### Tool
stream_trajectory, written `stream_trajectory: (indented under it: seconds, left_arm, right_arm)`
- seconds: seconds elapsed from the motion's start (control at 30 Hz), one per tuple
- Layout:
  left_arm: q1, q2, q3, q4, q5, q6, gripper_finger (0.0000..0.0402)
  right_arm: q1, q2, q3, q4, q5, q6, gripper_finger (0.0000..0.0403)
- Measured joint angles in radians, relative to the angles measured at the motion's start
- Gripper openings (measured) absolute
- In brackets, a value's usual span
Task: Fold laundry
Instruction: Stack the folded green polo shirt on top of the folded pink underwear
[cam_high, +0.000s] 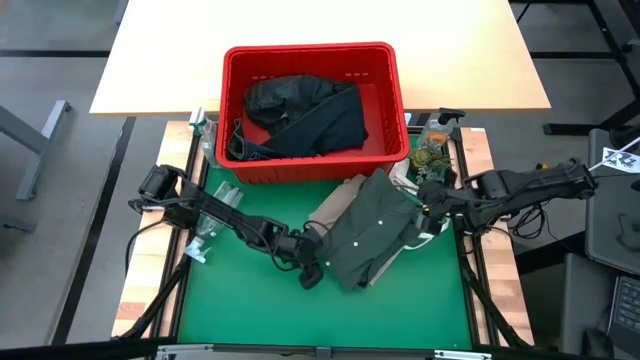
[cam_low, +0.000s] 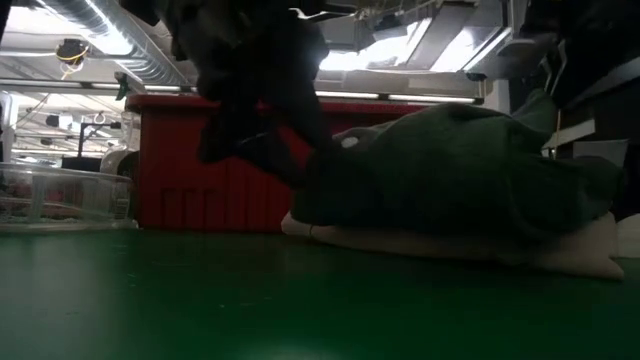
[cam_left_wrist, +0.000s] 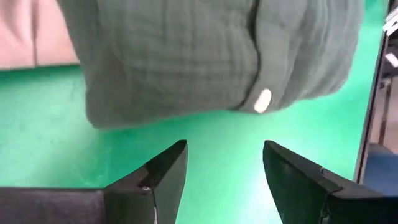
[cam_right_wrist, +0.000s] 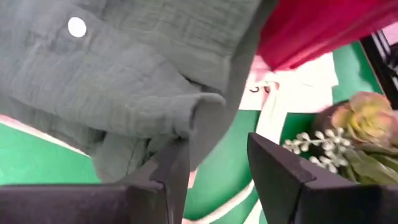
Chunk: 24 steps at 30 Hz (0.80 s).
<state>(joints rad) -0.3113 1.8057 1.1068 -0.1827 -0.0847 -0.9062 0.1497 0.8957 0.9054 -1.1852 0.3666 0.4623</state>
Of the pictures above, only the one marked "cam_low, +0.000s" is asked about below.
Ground yellow ceiling cord reel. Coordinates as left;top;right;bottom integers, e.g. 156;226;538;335
54;38;91;69

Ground clear plastic spray bottle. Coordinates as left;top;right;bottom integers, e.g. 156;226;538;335
0;160;139;235
113;72;144;166

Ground red plastic laundry basket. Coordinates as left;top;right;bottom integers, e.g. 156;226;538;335
124;93;431;234

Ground dark green garment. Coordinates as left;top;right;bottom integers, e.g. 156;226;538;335
291;88;625;241

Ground green table mat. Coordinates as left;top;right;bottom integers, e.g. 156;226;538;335
0;227;640;360

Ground beige shorts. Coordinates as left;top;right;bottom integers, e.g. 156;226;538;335
279;209;626;281

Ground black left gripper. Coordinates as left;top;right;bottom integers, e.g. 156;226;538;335
169;0;346;194

